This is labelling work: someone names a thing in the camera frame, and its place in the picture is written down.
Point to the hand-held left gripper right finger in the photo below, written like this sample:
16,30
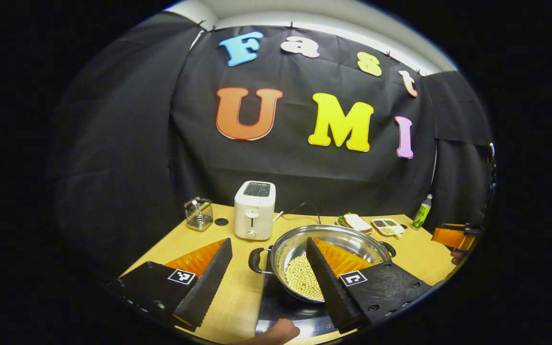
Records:
331,287

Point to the green label drink bottle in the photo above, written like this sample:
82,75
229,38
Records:
421,215

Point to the black induction cooktop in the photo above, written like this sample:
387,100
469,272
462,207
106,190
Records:
281,311

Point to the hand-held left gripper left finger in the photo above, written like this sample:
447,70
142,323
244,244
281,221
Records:
209,287

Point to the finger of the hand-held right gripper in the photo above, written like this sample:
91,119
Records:
448,237

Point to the white toaster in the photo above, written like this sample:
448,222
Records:
254,215

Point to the white divided bean dish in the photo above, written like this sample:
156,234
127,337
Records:
388,225

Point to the sandwich on small plate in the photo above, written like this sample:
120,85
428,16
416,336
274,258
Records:
357,223

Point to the stainless steel pot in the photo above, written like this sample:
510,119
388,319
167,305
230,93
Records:
295,239

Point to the pile of soybeans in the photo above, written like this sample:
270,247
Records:
302,280

